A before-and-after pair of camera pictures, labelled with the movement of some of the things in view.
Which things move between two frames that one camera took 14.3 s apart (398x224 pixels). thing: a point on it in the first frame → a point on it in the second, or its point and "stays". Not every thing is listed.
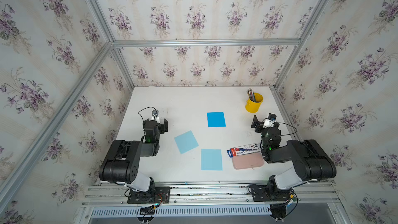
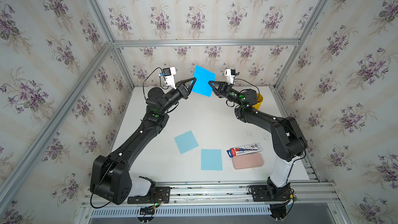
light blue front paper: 211,159 stays
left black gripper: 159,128 → 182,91
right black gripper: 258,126 → 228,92
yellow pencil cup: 252,107 stays
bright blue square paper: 216,119 → 203,76
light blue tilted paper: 186,142 stays
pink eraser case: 248,161 stays
